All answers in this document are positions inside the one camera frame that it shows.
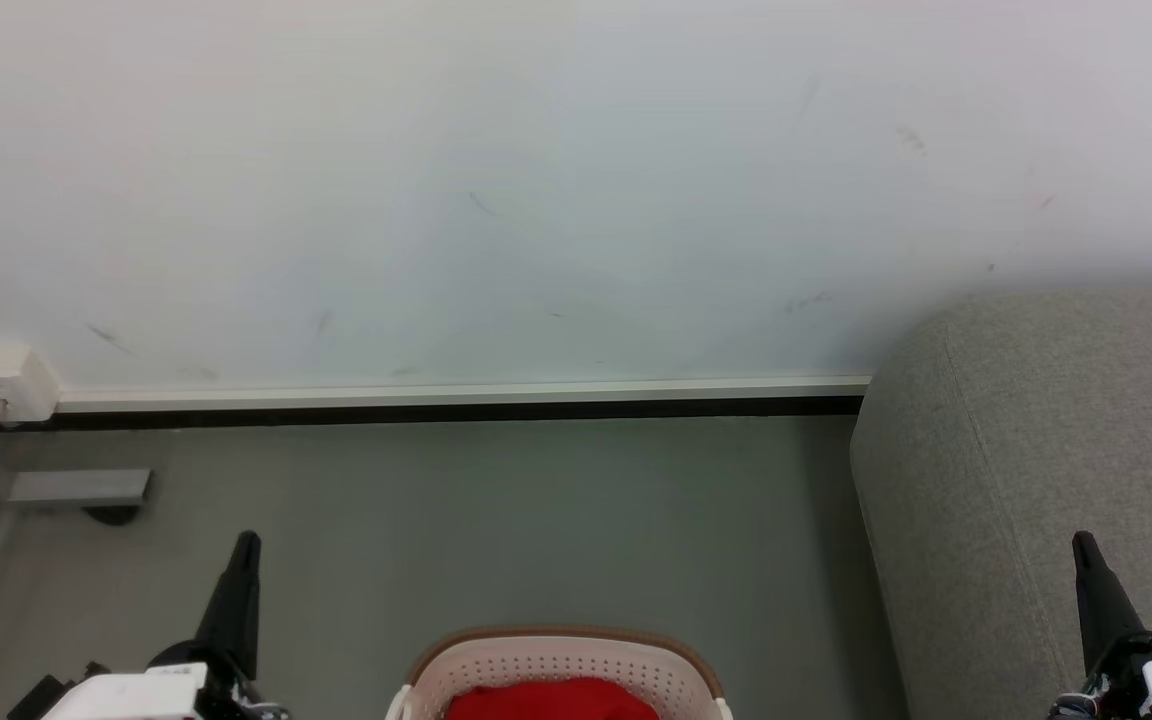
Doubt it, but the white wall power adapter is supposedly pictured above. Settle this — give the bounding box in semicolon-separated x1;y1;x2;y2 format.
0;344;63;427

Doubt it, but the grey metal foot bar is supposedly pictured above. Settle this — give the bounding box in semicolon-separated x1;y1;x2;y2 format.
6;467;153;507

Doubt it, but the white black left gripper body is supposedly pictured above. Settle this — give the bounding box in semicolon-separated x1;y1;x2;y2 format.
41;640;289;720

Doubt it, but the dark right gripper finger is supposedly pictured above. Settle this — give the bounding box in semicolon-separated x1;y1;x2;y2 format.
1072;531;1148;678

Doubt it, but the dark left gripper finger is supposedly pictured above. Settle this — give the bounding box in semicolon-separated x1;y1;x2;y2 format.
196;531;263;683

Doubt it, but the white perforated laundry basket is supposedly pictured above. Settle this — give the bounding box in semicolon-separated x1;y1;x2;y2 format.
385;627;734;720

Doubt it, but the white and black baseboard strip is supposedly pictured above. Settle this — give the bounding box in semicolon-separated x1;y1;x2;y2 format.
0;376;873;433

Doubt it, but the red white trimmed garment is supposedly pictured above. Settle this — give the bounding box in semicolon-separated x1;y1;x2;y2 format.
444;677;661;720

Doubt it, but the grey fabric sofa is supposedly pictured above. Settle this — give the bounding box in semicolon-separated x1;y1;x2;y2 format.
849;288;1152;720

